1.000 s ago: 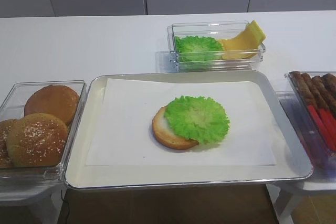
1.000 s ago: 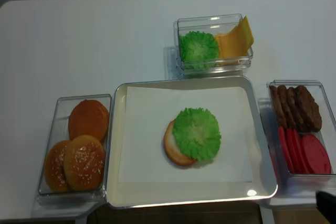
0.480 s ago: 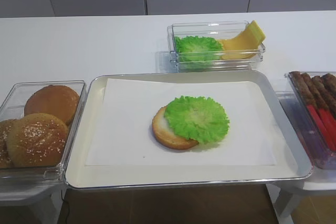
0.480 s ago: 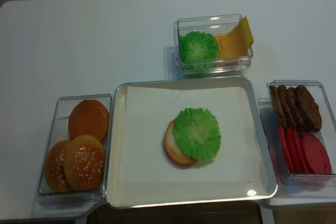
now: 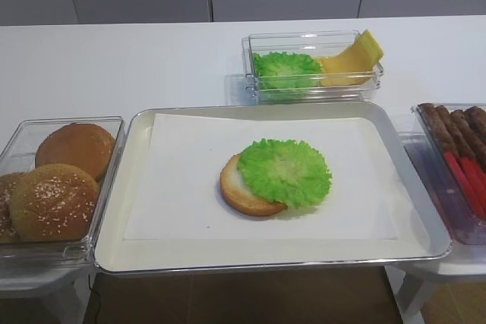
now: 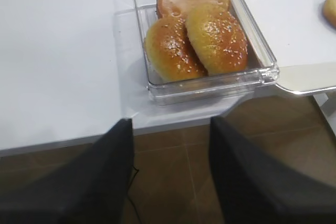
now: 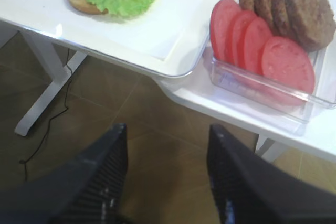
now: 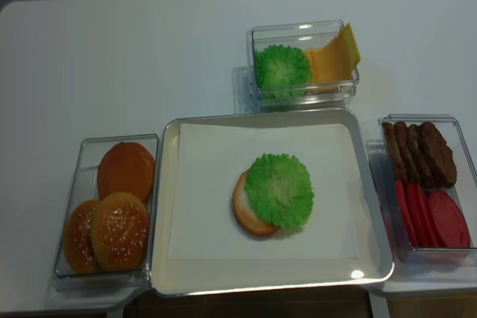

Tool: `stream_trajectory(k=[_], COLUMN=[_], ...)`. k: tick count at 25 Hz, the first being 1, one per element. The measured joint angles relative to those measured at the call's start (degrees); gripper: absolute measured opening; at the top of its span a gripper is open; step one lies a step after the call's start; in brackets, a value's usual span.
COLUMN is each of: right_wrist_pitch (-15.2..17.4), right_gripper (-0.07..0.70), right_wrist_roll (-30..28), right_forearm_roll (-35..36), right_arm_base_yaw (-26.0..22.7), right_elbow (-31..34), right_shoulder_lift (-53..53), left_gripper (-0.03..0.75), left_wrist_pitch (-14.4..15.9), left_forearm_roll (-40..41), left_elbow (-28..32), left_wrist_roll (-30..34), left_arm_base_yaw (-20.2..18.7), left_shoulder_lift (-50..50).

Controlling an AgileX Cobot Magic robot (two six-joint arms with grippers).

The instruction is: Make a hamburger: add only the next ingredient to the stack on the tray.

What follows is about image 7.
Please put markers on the tomato slice front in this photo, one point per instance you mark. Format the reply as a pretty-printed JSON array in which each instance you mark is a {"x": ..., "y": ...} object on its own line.
[{"x": 284, "y": 61}]

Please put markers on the clear patty tomato container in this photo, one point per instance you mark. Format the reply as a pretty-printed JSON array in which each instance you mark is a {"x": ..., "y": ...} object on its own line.
[{"x": 291, "y": 107}]

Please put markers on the white table leg right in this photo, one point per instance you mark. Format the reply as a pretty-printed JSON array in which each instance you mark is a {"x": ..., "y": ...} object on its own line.
[{"x": 269, "y": 149}]

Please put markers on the white metal tray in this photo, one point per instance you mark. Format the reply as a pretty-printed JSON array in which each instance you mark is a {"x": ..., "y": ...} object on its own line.
[{"x": 157, "y": 32}]

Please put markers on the tomato slice leftmost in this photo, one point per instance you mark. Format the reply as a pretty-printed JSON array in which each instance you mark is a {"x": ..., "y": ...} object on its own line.
[{"x": 222, "y": 14}]

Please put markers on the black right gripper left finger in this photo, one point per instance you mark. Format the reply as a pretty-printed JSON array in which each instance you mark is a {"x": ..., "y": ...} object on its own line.
[{"x": 87, "y": 189}]

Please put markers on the brown patty front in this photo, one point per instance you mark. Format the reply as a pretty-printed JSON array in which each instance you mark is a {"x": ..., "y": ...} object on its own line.
[{"x": 312, "y": 21}]

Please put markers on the tomato slice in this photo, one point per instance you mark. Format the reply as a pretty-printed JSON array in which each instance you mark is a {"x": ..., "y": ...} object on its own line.
[
  {"x": 235, "y": 32},
  {"x": 284, "y": 61},
  {"x": 222, "y": 14},
  {"x": 256, "y": 35}
]

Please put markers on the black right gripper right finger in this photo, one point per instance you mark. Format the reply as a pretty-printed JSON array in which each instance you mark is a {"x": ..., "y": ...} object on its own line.
[{"x": 248, "y": 189}]

